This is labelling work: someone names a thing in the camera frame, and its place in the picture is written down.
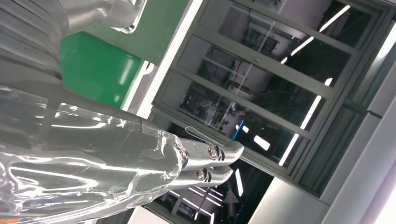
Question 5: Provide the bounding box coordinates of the white conveyor corner knob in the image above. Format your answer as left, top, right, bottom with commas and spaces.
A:
144, 61, 156, 76

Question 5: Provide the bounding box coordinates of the grey framed glass partition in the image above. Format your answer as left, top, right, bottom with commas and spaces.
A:
151, 0, 396, 205

